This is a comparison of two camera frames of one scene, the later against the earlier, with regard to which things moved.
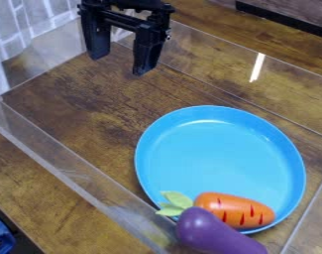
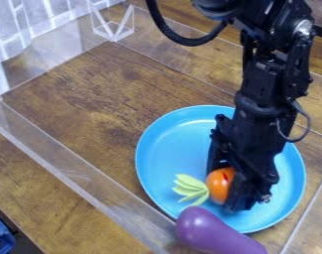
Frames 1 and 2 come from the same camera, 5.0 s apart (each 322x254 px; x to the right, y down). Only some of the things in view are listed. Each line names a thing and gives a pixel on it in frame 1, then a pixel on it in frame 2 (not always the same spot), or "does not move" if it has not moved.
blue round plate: (215, 149) does not move
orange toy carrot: (237, 210) → (217, 189)
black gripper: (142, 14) → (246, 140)
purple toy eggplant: (202, 233) does not move
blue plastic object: (3, 241) does not move
